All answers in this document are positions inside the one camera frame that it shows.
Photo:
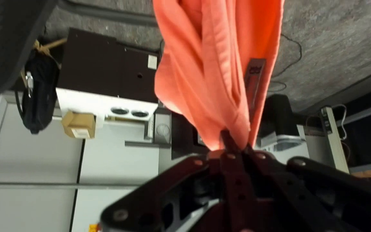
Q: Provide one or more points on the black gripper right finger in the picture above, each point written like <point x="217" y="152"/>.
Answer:
<point x="315" y="198"/>

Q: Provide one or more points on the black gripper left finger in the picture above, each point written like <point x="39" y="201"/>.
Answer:
<point x="168" y="194"/>

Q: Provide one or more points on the orange shirt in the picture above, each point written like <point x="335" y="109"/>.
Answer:
<point x="203" y="78"/>

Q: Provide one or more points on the black drawer cabinet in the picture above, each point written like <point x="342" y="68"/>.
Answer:
<point x="370" y="146"/>

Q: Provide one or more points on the black device on grey base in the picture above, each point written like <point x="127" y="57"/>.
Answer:
<point x="280" y="117"/>

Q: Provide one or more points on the small cardboard box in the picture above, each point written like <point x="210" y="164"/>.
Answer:
<point x="79" y="124"/>

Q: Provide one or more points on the white tag on cabinet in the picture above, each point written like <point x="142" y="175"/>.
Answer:
<point x="152" y="63"/>

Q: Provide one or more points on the white-topped black bench cabinet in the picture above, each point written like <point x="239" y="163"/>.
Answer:
<point x="100" y="65"/>

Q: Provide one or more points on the black backpack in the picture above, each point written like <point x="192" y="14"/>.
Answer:
<point x="39" y="95"/>

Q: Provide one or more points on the wooden legs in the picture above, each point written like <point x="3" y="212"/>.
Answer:
<point x="51" y="45"/>

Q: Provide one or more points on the white post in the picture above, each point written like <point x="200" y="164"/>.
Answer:
<point x="334" y="137"/>

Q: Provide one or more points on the grey wall rail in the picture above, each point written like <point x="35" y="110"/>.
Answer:
<point x="44" y="185"/>

